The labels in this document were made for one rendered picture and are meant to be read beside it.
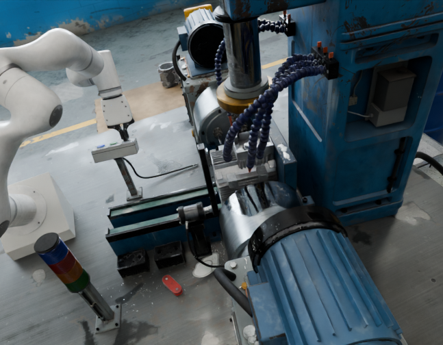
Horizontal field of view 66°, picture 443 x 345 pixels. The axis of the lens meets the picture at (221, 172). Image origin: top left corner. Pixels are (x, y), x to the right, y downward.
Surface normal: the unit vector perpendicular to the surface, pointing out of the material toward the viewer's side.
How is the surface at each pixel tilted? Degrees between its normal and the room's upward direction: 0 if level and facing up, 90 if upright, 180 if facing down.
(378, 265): 0
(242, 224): 32
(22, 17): 90
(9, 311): 0
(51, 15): 90
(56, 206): 45
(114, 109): 69
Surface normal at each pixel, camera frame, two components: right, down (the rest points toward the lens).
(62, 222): 0.16, -0.10
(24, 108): -0.07, 0.27
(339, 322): -0.22, -0.71
